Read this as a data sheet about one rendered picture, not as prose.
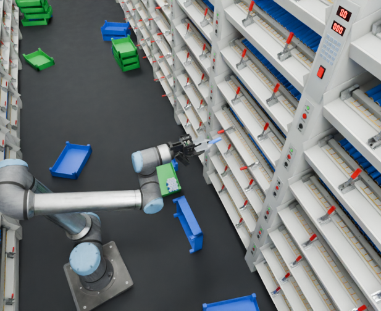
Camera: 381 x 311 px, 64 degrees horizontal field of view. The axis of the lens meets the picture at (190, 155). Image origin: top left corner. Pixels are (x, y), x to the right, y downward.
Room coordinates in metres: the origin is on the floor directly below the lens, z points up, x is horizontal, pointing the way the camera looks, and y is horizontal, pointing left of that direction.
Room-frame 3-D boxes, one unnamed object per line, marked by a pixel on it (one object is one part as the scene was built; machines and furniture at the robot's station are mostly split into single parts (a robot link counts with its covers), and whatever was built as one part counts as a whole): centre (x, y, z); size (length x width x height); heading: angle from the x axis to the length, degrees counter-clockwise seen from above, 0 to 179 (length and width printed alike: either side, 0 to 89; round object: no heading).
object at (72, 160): (1.54, 0.93, 0.04); 0.30 x 0.20 x 0.08; 171
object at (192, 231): (0.96, 0.01, 0.10); 0.30 x 0.08 x 0.20; 24
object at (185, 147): (0.95, 0.04, 0.82); 0.12 x 0.08 x 0.09; 112
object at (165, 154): (0.93, 0.12, 0.81); 0.10 x 0.05 x 0.09; 22
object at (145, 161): (0.89, 0.20, 0.81); 0.12 x 0.09 x 0.10; 112
